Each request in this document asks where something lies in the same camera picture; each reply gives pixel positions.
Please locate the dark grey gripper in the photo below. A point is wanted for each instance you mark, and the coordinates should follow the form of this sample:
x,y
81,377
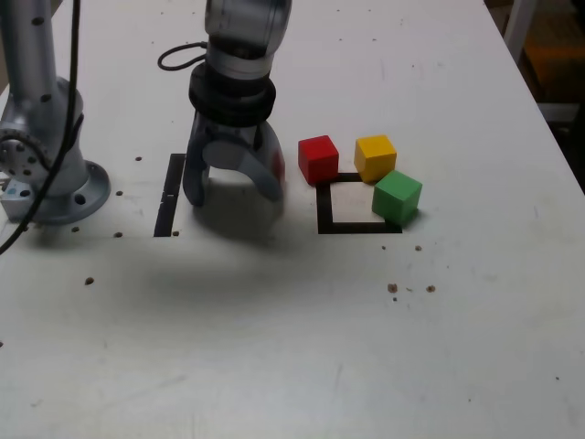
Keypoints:
x,y
228,132

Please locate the red cube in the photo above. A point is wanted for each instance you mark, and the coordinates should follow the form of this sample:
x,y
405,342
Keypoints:
x,y
317,157

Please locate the yellow cube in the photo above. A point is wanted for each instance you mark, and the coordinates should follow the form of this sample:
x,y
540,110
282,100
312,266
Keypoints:
x,y
375,155

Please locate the green cube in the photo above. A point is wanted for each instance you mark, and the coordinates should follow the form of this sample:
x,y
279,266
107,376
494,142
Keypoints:
x,y
395,196

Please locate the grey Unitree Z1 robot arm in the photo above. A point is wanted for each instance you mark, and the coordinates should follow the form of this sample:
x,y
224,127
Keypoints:
x,y
32,68

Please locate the black tape square outline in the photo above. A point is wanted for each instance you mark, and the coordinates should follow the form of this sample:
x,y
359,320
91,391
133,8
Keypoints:
x,y
324,210

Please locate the black tape strip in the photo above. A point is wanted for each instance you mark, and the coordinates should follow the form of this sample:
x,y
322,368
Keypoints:
x,y
169,196

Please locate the grey box with blue dot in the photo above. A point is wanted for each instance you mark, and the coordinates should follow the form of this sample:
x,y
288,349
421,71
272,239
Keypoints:
x,y
13,196

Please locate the white metal frame leg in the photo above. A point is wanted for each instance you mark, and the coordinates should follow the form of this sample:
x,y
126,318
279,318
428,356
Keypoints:
x,y
518,23

